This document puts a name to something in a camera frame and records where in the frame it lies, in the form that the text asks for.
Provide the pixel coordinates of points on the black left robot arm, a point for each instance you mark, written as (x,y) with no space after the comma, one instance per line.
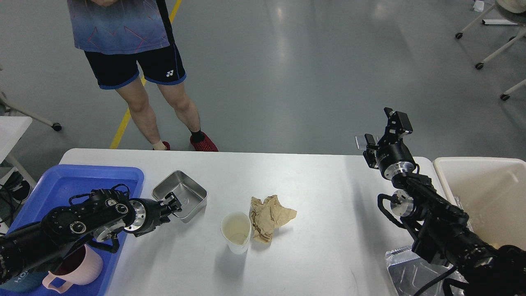
(95,218)

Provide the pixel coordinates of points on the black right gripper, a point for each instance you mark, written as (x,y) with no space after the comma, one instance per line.
(395,158)

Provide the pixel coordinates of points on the white paper cup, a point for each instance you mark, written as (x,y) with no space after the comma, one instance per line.
(236,228)

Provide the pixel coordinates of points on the beige plastic bin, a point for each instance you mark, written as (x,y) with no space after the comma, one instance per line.
(492,191)

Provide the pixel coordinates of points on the white rolling chair base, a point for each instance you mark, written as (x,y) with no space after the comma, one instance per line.
(489,41)

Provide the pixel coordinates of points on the dark blue HOME mug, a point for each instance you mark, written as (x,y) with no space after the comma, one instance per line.
(26,281)

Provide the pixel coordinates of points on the aluminium foil tray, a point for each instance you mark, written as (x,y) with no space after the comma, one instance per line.
(408,272)

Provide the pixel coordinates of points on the pink plastic mug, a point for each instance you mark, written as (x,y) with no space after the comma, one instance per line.
(82,267)

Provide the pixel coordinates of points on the white side table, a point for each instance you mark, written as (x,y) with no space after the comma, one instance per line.
(12,128)

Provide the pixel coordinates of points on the standing person in shorts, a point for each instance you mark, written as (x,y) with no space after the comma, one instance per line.
(122,39)

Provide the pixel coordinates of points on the crumpled brown paper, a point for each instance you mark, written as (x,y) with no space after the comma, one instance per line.
(268,215)

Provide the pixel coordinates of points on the square stainless steel tray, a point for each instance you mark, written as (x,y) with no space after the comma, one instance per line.
(192,195)

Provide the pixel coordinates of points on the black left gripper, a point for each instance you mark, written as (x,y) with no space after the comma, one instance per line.
(150,214)

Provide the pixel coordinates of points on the grey chair leg with caster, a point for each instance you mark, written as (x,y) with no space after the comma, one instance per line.
(10,109)

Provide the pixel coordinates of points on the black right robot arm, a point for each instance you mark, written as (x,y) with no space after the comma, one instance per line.
(439,229)

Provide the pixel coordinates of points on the blue plastic bin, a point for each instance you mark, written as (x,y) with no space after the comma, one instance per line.
(54,188)

